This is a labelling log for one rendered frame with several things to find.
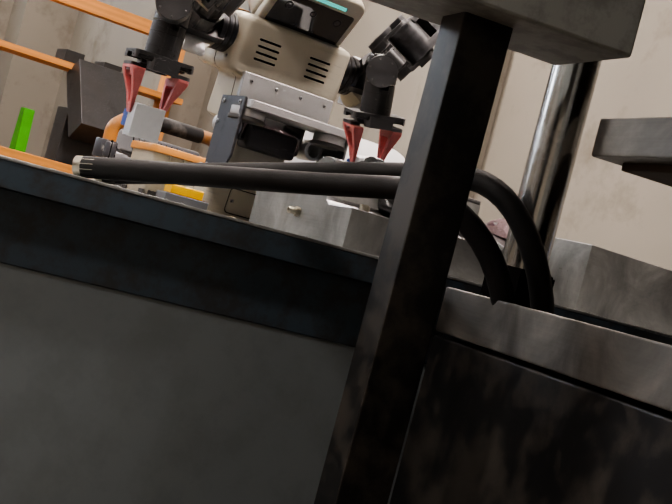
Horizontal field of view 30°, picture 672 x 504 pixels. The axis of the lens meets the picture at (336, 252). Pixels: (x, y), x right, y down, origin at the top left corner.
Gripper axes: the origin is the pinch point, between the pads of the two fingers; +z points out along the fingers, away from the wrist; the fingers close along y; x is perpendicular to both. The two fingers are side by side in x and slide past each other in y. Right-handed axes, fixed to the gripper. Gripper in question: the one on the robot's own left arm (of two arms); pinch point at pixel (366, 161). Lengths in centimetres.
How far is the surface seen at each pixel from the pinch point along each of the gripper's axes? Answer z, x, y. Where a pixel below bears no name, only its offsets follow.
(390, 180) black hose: -7, -73, -23
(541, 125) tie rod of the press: -17, -74, -5
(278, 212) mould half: 8.7, -16.1, -19.8
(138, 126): -2.8, -18.1, -45.8
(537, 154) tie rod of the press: -13, -75, -5
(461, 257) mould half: 6.2, -49.6, -0.5
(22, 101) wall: 110, 975, 15
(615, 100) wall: -7, 288, 220
